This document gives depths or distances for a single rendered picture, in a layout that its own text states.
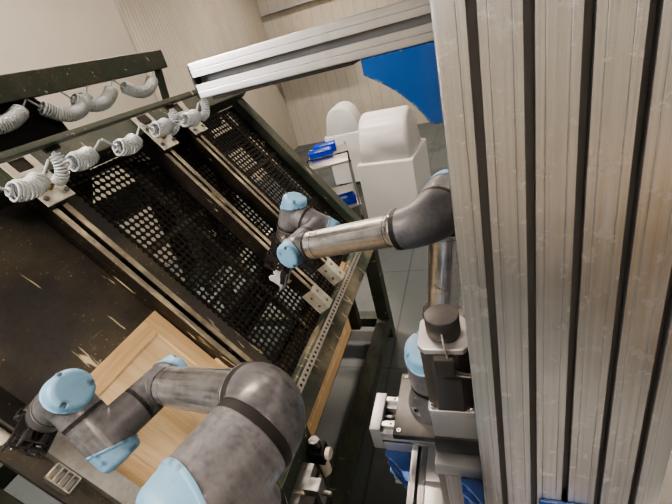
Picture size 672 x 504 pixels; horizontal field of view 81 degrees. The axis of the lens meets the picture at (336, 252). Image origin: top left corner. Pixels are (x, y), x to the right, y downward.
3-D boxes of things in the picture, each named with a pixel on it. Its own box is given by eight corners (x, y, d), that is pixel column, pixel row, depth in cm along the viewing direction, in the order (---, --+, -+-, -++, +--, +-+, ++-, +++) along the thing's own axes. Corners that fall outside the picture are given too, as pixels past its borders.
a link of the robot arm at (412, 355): (403, 391, 109) (395, 354, 103) (419, 356, 119) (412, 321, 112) (446, 401, 103) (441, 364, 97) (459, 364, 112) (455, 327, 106)
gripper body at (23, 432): (-2, 451, 78) (11, 435, 71) (23, 408, 84) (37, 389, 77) (41, 460, 81) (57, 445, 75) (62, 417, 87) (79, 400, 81)
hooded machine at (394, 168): (429, 241, 407) (410, 111, 347) (372, 244, 430) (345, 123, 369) (436, 210, 466) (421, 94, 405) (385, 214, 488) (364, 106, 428)
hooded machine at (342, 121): (382, 170, 640) (368, 94, 586) (375, 183, 595) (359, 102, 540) (344, 175, 664) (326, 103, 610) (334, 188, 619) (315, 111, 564)
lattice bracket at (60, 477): (65, 496, 96) (69, 494, 94) (41, 480, 95) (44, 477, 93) (78, 480, 99) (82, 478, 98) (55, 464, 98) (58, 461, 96)
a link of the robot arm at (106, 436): (162, 424, 74) (121, 381, 74) (107, 478, 67) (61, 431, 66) (152, 428, 80) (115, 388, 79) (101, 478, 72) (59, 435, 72)
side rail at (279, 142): (352, 238, 262) (364, 229, 256) (226, 113, 241) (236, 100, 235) (355, 233, 269) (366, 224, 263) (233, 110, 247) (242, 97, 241)
